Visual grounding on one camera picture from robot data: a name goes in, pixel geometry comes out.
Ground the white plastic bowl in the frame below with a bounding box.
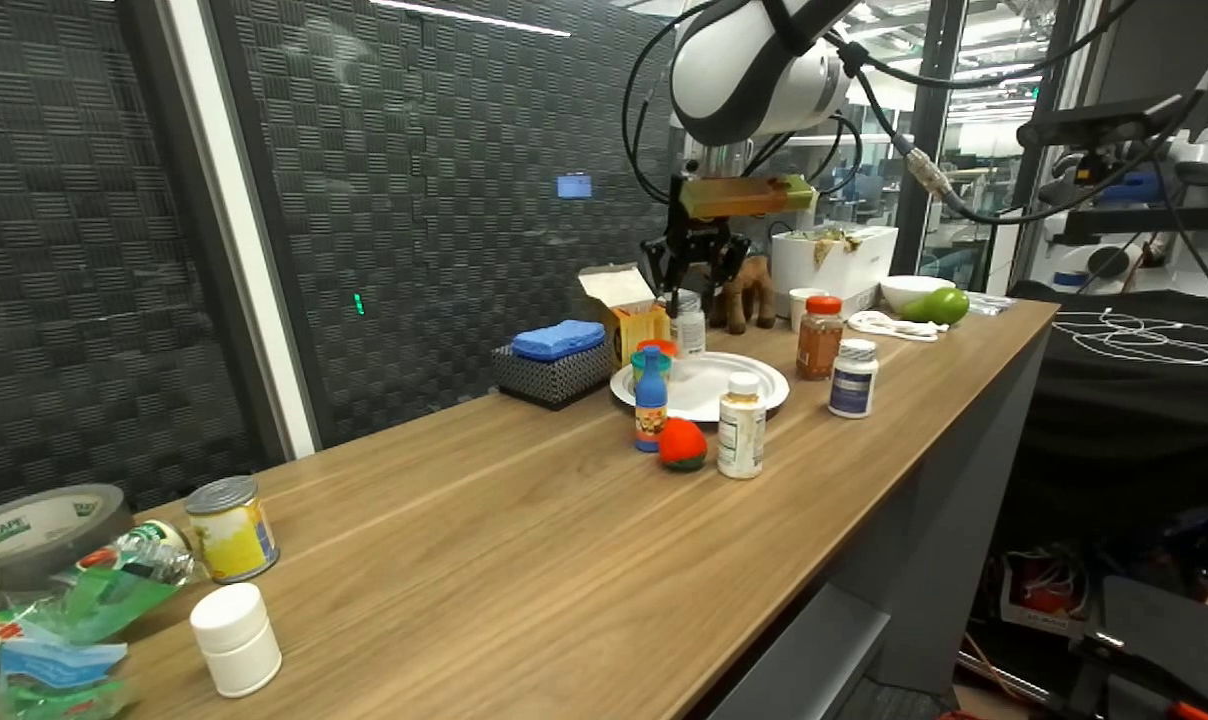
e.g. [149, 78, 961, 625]
[881, 276, 954, 318]

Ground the yellow open cardboard box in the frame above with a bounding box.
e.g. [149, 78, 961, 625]
[577, 262, 670, 358]

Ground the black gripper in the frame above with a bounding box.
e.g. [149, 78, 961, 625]
[639, 221, 746, 295]

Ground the orange lid spice jar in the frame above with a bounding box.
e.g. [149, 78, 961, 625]
[794, 295, 843, 379]

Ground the blue cap small bottle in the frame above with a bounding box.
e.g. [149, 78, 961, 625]
[632, 379, 668, 450]

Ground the small white jar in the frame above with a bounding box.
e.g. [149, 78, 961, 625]
[186, 585, 284, 698]

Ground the white bottle grey label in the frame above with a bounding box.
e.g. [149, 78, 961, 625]
[828, 335, 881, 414]

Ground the green plastic wrapper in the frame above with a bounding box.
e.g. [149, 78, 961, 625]
[0, 521, 196, 720]

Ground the yellow label tin can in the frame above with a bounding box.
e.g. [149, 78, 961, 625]
[183, 477, 280, 585]

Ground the white round plate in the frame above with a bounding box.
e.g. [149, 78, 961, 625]
[668, 353, 786, 424]

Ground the brown plush moose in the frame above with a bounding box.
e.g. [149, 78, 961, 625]
[713, 256, 771, 335]

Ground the duct tape roll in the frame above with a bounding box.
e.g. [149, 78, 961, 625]
[0, 485, 127, 585]

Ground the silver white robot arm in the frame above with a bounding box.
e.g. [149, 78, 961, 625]
[645, 0, 851, 292]

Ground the white bottle green label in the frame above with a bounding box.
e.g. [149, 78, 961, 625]
[717, 374, 763, 481]

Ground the teal lid dough tub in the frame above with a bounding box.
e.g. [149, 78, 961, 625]
[626, 338, 680, 382]

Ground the green apple toy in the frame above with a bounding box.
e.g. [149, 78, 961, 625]
[919, 286, 967, 322]

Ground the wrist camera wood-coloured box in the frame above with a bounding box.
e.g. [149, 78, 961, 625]
[680, 176, 814, 221]

